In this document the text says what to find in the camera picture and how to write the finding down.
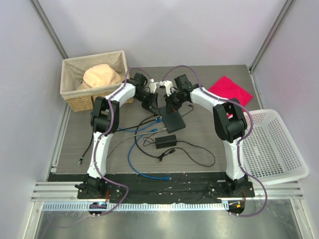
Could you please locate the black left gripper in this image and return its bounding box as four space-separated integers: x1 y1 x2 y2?
135 91 160 116

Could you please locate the black network switch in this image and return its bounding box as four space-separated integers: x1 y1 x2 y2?
159 107 186 133

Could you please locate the black ethernet cable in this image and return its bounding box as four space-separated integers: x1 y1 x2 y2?
77 96 160 166

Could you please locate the short blue ethernet cable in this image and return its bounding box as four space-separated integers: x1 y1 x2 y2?
89 112 164 132

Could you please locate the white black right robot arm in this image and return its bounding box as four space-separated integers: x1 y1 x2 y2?
159 74 248 197

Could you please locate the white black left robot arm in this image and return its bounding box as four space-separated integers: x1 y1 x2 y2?
83 73 158 199

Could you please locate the black power adapter brick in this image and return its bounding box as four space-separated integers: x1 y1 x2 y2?
155 134 177 149

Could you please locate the red folded cloth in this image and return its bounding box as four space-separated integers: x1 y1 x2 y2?
208 76 253 106

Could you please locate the peach cloth hat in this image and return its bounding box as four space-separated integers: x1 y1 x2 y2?
77 64 121 90

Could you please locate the wicker basket with liner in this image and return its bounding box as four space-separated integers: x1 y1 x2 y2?
60 50 128 112

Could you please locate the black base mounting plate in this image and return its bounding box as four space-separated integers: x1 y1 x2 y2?
75 172 255 204

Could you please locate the white perforated plastic basket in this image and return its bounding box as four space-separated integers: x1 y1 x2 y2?
243 110 309 185

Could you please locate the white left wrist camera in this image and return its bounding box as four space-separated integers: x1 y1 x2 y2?
148 79 160 94

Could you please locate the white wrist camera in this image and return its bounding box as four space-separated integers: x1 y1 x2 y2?
159 80 173 97
148 79 160 94

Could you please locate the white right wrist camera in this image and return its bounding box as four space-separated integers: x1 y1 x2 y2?
159 80 173 97

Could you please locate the grey ethernet cable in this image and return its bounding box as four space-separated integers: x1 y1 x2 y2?
107 126 167 160

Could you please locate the long blue ethernet cable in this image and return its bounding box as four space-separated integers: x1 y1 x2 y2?
127 128 173 181

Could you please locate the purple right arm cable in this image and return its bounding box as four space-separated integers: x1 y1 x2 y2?
160 65 269 218

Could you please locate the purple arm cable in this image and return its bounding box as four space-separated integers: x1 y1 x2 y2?
91 67 154 217
160 65 269 218

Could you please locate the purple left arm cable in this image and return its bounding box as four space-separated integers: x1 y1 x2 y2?
91 67 154 217

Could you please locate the white slotted cable duct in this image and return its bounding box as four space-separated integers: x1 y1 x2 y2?
42 201 229 212

